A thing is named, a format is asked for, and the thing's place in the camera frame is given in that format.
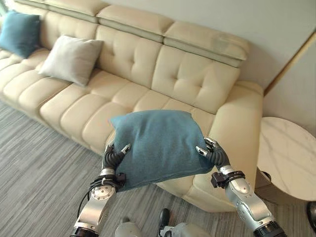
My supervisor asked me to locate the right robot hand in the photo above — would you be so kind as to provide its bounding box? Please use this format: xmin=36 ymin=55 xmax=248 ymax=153
xmin=195 ymin=136 xmax=232 ymax=171

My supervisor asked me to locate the dark teal square cushion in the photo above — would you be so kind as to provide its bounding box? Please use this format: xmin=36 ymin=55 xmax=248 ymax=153
xmin=0 ymin=10 xmax=41 ymax=59

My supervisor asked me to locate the black table leg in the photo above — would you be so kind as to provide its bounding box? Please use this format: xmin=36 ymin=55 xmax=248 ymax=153
xmin=306 ymin=201 xmax=316 ymax=227

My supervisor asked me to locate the white marble round table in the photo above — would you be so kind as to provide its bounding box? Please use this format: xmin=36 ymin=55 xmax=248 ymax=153
xmin=256 ymin=117 xmax=316 ymax=201

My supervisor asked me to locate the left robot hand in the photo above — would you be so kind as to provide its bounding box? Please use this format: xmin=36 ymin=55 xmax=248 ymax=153
xmin=102 ymin=143 xmax=132 ymax=175

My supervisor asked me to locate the grey square cushion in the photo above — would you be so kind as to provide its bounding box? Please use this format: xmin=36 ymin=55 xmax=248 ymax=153
xmin=38 ymin=35 xmax=104 ymax=87

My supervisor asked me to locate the cream leather sofa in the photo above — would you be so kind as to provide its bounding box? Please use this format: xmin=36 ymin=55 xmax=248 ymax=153
xmin=0 ymin=0 xmax=264 ymax=213

